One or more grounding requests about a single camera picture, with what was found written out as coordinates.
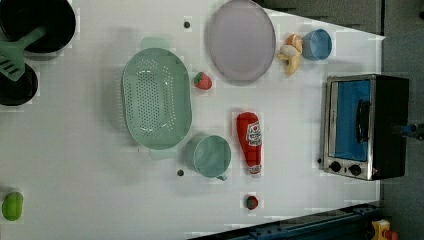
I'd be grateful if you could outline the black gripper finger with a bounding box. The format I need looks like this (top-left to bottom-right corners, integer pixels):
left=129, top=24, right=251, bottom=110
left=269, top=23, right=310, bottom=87
left=392, top=124, right=424, bottom=140

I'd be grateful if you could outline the black toaster oven body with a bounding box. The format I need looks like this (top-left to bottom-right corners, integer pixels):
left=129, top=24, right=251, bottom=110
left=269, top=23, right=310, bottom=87
left=322, top=74, right=409, bottom=181

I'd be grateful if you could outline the yellow red clamp tool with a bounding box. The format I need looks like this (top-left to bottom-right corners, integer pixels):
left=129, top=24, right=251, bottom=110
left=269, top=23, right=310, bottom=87
left=371, top=219, right=399, bottom=240

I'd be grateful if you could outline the blue bowl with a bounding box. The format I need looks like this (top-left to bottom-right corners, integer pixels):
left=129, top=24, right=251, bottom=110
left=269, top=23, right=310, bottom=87
left=302, top=29, right=332, bottom=61

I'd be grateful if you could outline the plush peeled banana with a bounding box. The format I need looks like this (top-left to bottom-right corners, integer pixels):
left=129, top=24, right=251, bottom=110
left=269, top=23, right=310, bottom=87
left=277, top=34, right=303, bottom=76

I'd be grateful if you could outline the plush ketchup bottle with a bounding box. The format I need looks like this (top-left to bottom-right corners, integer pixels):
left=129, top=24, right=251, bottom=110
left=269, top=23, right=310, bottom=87
left=236, top=112, right=262, bottom=176

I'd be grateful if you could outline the small red tomato toy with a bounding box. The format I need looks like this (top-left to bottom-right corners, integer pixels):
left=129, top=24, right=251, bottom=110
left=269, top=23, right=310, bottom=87
left=246, top=195, right=259, bottom=210

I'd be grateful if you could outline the grey round plate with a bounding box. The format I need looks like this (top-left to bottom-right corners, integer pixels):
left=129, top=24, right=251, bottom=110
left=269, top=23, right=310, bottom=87
left=207, top=0, right=276, bottom=81

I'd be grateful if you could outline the plush strawberry toy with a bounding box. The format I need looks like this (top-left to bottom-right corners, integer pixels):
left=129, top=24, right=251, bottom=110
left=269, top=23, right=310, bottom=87
left=194, top=72, right=212, bottom=90

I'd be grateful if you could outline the green perforated colander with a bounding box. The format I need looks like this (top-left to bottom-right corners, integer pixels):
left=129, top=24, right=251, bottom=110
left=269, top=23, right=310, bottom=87
left=121, top=37, right=192, bottom=160

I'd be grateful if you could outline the small black pot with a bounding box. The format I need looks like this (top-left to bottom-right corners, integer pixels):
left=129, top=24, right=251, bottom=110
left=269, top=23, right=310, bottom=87
left=0, top=64, right=38, bottom=106

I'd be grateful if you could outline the green slotted spatula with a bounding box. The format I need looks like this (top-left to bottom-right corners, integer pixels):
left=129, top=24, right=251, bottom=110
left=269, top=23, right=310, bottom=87
left=0, top=26, right=46, bottom=82

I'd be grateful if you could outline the green pepper toy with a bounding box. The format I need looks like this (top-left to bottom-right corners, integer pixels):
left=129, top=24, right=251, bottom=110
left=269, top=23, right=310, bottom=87
left=1, top=192, right=24, bottom=221

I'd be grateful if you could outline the large black pot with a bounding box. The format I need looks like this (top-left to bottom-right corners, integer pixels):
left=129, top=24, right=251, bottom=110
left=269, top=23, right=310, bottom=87
left=0, top=0, right=76, bottom=53

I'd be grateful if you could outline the blue metal frame rail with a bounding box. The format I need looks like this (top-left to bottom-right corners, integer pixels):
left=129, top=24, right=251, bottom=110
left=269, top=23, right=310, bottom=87
left=191, top=204, right=382, bottom=240

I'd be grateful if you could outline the green cup with handle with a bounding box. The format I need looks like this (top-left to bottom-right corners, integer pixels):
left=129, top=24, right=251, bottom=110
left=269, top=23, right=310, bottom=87
left=184, top=135, right=232, bottom=181

